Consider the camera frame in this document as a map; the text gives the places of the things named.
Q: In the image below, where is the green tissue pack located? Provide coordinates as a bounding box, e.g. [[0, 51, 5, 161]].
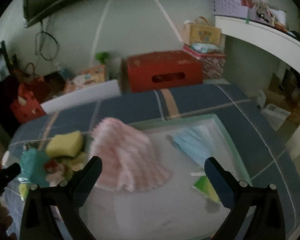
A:
[[18, 183, 30, 202], [193, 176, 220, 203]]

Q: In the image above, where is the light blue face mask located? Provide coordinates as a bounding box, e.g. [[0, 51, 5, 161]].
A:
[[166, 126, 216, 168]]

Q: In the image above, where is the pink fluffy cloth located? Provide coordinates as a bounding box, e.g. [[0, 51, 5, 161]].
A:
[[89, 118, 171, 192]]

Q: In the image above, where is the teal plastic box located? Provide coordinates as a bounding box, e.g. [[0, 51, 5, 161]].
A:
[[17, 148, 50, 187]]

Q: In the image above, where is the pink patterned sock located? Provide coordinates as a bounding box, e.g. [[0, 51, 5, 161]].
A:
[[44, 152, 88, 187]]

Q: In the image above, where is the yellow sponge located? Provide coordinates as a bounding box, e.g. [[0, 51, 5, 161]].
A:
[[45, 131, 84, 158]]

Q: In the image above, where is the white green storage bin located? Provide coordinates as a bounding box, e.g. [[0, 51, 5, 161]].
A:
[[79, 114, 250, 239]]

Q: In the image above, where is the red gift bag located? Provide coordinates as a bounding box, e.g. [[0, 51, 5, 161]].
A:
[[10, 62, 51, 124]]

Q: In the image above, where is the colourful toy box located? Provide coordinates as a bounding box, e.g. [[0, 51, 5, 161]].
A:
[[63, 64, 108, 93]]

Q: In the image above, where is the red patterned box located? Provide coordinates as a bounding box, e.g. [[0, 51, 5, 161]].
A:
[[183, 44, 226, 79]]

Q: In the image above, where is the white shelf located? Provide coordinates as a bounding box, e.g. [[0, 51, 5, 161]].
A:
[[215, 16, 300, 74]]

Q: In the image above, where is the red cardboard box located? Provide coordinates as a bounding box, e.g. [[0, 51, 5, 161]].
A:
[[121, 50, 203, 93]]

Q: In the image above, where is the black cable loop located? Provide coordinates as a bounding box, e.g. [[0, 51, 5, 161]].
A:
[[34, 17, 61, 62]]

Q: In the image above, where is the yellow carton with handle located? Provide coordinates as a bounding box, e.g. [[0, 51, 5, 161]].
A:
[[180, 16, 222, 46]]

